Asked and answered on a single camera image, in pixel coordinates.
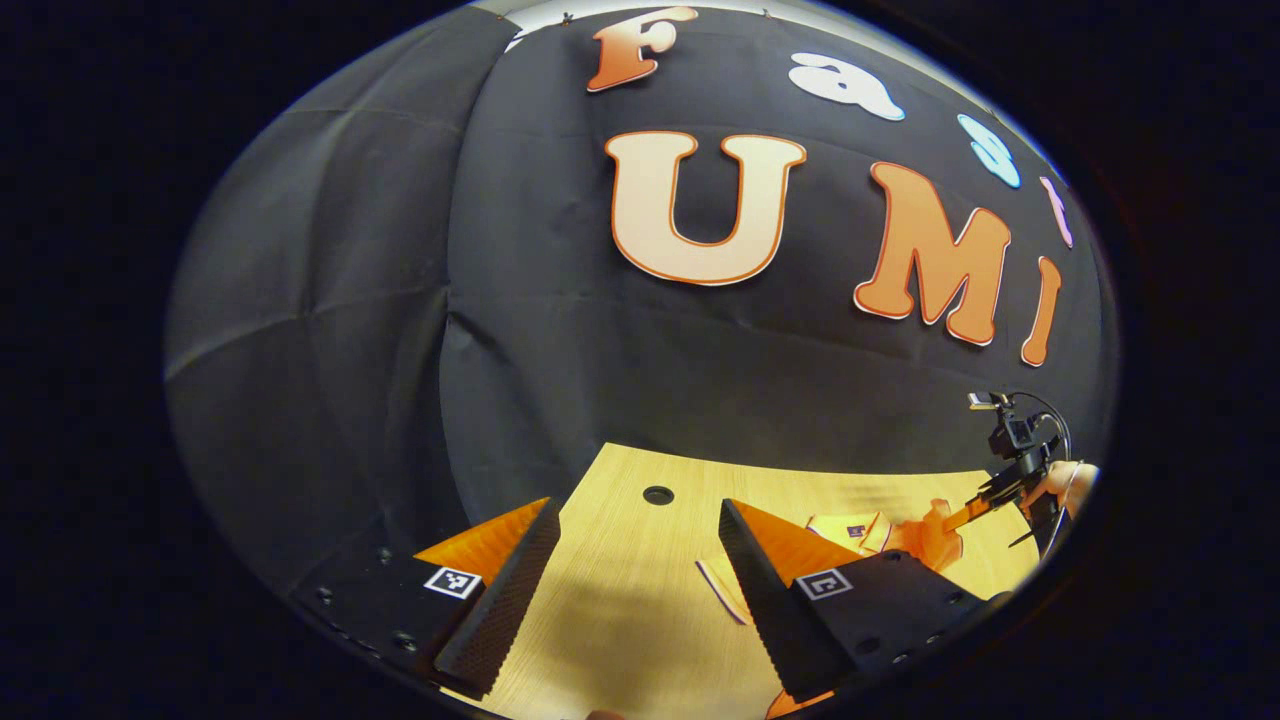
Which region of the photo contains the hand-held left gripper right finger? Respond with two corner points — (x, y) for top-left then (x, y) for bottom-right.
(718, 498), (1011, 704)

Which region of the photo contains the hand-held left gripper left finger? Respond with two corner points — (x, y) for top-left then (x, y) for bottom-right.
(290, 497), (563, 701)

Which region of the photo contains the orange T-shirt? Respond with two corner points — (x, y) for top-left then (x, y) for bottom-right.
(697, 498), (1001, 720)

